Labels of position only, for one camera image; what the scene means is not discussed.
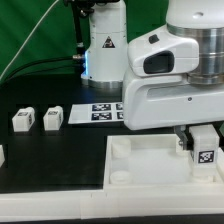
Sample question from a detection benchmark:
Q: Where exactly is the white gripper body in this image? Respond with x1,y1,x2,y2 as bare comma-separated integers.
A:
122,68,224,130

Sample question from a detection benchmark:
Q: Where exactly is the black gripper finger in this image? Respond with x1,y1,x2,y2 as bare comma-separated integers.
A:
219,122,224,136
174,125,193,150

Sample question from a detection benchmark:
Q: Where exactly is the white square tabletop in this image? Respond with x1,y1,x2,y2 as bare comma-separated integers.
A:
103,132,224,193

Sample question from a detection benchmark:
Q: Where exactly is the white sheet with AprilTags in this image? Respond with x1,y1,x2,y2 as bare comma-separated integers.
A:
68,102,123,124

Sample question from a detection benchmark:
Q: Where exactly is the white L-shaped obstacle fence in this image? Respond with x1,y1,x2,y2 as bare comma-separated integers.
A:
0,151,224,222

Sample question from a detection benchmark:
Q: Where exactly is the white block at left edge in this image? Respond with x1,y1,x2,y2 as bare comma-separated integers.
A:
0,145,5,167

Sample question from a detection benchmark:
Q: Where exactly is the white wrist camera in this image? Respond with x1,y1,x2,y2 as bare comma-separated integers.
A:
128,26,199,77

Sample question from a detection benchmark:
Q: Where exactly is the black cable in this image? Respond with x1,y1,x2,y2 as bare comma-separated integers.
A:
0,57,84,88

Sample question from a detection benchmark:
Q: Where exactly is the white cable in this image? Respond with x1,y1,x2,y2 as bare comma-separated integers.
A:
0,0,61,83

